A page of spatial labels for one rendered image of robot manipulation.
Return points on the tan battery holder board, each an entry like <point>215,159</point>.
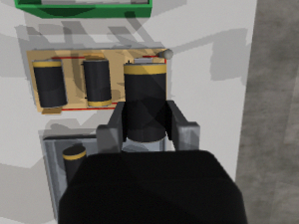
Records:
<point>74,78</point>

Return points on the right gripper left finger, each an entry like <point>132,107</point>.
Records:
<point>110,137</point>

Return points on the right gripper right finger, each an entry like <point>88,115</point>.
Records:
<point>184,134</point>

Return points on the green open-top box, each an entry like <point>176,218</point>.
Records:
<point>86,9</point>

